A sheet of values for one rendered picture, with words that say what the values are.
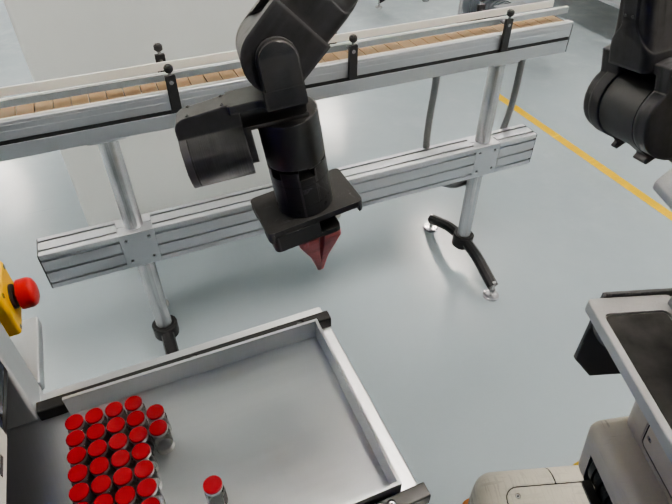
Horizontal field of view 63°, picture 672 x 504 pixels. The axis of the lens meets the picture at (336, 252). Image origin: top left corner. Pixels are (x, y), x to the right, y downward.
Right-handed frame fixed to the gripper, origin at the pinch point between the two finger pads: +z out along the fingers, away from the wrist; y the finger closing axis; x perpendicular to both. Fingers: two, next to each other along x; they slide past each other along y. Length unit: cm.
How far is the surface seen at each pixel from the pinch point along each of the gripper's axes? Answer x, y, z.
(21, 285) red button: -17.3, 34.0, 2.1
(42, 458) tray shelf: -0.9, 38.2, 15.0
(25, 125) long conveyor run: -82, 38, 12
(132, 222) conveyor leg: -86, 28, 48
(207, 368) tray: -5.5, 17.0, 17.2
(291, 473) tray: 12.8, 11.6, 18.4
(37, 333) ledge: -22.2, 38.3, 15.1
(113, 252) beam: -84, 35, 54
